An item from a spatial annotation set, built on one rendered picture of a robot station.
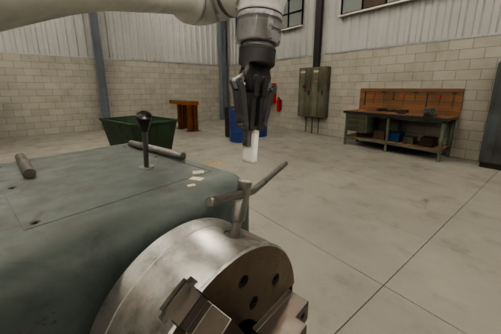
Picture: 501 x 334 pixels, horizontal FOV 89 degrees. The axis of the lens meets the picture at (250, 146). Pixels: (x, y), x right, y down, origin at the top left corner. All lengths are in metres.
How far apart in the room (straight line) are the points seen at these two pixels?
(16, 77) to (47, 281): 9.93
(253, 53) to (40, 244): 0.44
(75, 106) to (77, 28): 2.47
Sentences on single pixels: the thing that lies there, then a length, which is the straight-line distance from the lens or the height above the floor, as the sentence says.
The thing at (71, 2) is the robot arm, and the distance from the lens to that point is 0.30.
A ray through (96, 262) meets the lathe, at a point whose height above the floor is 1.22.
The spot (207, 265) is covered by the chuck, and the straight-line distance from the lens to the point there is 0.36.
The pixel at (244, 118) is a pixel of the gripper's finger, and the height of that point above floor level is 1.39.
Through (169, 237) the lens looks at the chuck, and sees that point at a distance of 0.42.
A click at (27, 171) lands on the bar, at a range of 0.75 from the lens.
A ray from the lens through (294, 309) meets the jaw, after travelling 0.50.
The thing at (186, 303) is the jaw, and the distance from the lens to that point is 0.35.
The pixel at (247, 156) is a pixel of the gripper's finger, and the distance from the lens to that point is 0.54.
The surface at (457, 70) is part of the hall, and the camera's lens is 6.91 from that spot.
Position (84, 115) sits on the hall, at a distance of 10.35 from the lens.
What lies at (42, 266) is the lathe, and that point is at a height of 1.24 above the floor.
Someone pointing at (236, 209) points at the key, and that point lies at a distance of 0.40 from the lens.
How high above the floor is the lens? 1.45
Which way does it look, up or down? 13 degrees down
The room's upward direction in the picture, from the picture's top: straight up
